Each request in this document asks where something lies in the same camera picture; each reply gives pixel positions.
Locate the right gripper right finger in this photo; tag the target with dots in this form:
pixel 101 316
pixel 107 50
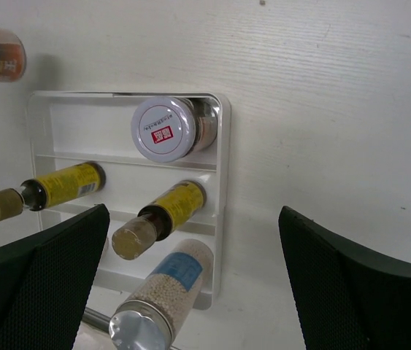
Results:
pixel 347 296

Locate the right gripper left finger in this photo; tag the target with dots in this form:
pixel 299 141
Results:
pixel 45 281

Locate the yellow-label sauce bottle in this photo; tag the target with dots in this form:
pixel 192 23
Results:
pixel 52 189
pixel 157 220

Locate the blue-label shaker bottle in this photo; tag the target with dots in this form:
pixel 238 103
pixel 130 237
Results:
pixel 105 246
pixel 152 316

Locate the white divided organizer tray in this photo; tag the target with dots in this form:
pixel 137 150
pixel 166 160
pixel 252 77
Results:
pixel 67 128

